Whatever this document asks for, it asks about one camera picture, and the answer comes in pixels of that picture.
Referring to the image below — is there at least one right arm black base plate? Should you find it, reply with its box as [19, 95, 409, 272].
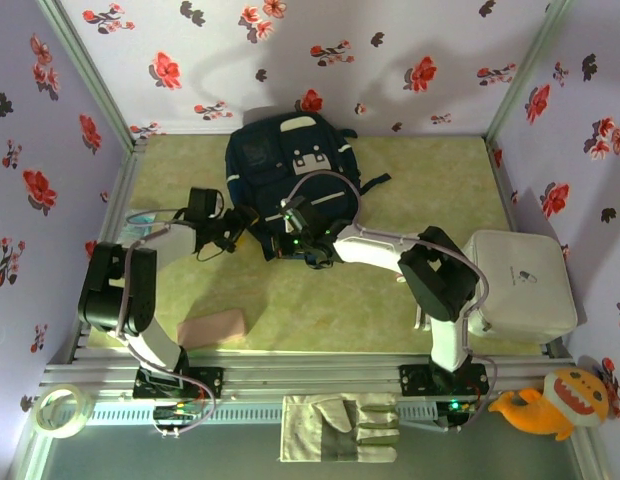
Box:
[398, 363, 490, 399]

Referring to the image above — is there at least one clear tape roll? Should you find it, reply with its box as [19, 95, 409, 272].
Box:
[32, 384, 94, 440]

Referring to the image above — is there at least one aluminium corner post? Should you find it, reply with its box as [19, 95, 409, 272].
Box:
[484, 0, 577, 146]
[37, 0, 147, 151]

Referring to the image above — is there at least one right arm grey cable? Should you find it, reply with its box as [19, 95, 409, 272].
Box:
[289, 168, 501, 434]

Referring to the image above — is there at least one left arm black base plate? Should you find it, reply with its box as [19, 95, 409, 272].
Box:
[133, 367, 225, 400]

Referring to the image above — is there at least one white storage case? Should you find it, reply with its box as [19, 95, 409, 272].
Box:
[462, 229, 579, 346]

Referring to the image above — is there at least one blue tissue packet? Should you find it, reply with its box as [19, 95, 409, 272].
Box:
[124, 219, 156, 239]

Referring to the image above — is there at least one orange plush toy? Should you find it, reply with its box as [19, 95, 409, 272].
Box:
[488, 368, 611, 442]

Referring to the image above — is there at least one navy blue backpack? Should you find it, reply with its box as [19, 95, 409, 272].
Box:
[224, 112, 391, 271]

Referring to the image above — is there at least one grey work glove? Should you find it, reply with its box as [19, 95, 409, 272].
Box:
[278, 393, 402, 464]

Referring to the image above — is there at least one aluminium front rail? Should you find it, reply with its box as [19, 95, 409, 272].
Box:
[39, 352, 576, 399]

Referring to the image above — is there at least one slotted cable duct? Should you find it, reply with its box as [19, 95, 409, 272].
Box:
[54, 402, 441, 427]

